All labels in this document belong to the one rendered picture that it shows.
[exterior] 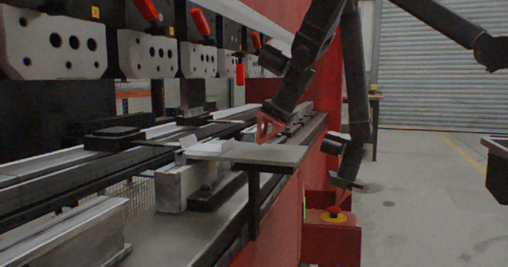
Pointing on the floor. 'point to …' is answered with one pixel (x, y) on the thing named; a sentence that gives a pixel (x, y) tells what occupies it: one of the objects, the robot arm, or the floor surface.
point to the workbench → (372, 118)
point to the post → (157, 97)
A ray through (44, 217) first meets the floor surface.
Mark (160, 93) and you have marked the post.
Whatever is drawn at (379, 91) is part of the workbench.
